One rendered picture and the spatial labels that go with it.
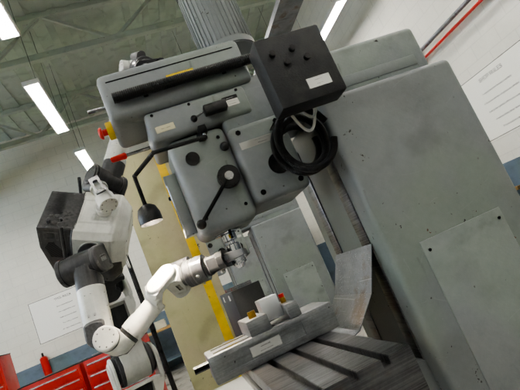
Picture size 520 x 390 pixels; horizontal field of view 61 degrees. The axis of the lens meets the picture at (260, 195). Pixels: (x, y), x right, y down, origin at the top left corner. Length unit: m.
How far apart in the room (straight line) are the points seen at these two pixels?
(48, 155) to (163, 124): 10.06
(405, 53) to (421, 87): 0.23
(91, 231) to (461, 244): 1.21
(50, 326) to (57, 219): 9.09
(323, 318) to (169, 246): 2.07
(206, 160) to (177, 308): 1.88
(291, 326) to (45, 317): 9.77
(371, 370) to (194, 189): 0.78
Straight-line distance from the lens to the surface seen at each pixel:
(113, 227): 1.66
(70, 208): 1.75
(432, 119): 1.50
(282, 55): 1.24
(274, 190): 1.35
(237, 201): 1.34
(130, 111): 1.40
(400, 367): 0.83
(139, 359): 1.94
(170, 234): 3.16
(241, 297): 1.71
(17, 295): 10.97
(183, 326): 3.12
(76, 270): 1.56
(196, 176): 1.35
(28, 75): 9.59
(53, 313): 10.75
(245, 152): 1.37
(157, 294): 1.43
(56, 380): 6.22
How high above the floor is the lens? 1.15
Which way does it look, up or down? 9 degrees up
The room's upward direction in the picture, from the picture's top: 23 degrees counter-clockwise
